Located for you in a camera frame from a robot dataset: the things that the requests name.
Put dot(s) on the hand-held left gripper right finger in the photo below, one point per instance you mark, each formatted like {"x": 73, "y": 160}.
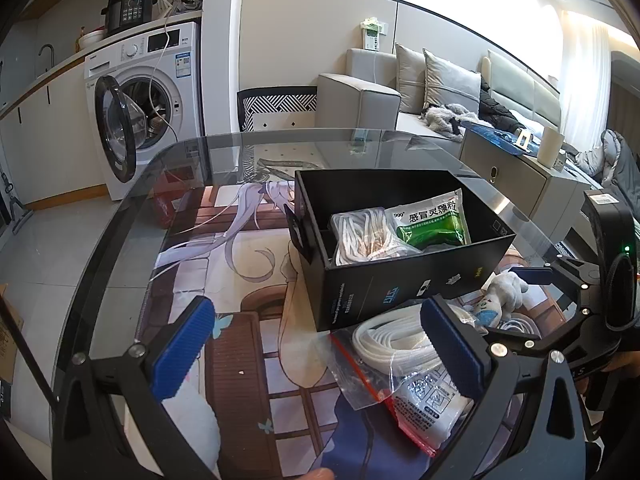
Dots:
{"x": 452, "y": 345}

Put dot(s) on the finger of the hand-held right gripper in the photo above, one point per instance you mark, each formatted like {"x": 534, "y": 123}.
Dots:
{"x": 535, "y": 276}
{"x": 550, "y": 347}

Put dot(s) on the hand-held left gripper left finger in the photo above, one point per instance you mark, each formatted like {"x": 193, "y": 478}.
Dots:
{"x": 182, "y": 345}

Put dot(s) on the white plush toy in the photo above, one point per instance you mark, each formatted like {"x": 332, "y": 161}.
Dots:
{"x": 502, "y": 295}

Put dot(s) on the white foil pouch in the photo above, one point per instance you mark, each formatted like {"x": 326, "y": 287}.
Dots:
{"x": 430, "y": 410}

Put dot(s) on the black cardboard box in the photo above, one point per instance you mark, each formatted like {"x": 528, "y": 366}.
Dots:
{"x": 380, "y": 285}

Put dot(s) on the green medicine packet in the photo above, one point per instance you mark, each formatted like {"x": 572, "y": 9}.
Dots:
{"x": 435, "y": 222}

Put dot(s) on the person's left hand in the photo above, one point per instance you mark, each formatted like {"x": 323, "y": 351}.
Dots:
{"x": 319, "y": 474}

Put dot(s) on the printed table mat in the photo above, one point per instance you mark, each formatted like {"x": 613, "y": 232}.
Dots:
{"x": 250, "y": 285}

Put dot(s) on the beige sideboard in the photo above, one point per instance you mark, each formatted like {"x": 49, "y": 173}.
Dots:
{"x": 520, "y": 185}

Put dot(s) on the grey puffer jacket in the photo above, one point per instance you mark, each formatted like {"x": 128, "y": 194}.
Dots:
{"x": 610, "y": 160}

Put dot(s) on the white paper roll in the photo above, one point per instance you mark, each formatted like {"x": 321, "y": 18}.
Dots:
{"x": 550, "y": 147}

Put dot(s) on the red bag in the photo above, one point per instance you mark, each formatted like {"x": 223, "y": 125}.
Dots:
{"x": 172, "y": 205}

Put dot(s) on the blue mat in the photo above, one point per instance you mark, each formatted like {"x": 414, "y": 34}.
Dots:
{"x": 487, "y": 132}

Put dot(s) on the black jacket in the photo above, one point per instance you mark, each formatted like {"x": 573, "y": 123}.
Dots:
{"x": 497, "y": 107}

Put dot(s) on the brown cardboard box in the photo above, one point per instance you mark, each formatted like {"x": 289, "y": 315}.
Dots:
{"x": 9, "y": 330}

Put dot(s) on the grey furry throw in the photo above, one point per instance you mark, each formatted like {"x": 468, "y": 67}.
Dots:
{"x": 445, "y": 117}

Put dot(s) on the white curtain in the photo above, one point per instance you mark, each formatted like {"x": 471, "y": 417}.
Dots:
{"x": 582, "y": 75}

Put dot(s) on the grey cushion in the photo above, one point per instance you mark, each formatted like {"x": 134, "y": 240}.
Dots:
{"x": 450, "y": 85}
{"x": 409, "y": 80}

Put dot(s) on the floor mop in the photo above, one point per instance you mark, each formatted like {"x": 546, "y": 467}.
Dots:
{"x": 15, "y": 205}

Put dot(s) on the kitchen counter cabinet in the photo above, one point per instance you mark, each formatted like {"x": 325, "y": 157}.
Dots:
{"x": 45, "y": 135}

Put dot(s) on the beige sofa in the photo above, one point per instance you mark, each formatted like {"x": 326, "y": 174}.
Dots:
{"x": 357, "y": 95}

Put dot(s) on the white washing machine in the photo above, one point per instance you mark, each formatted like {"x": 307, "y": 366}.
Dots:
{"x": 165, "y": 90}

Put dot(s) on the black patterned chair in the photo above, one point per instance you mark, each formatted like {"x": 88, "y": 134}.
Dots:
{"x": 277, "y": 107}

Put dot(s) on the kitchen faucet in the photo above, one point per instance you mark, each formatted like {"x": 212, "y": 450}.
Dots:
{"x": 46, "y": 57}

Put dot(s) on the white bowl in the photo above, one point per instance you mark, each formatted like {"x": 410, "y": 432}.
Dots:
{"x": 91, "y": 39}

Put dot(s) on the black pressure cooker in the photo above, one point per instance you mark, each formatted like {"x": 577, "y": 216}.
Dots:
{"x": 127, "y": 10}

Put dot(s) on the grey cloth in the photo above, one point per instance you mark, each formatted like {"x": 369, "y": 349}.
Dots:
{"x": 191, "y": 2}

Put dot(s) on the small white frame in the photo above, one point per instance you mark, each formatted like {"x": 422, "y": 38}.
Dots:
{"x": 523, "y": 141}

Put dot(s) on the wall-mounted white holder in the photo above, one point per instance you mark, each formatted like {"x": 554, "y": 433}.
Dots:
{"x": 372, "y": 35}

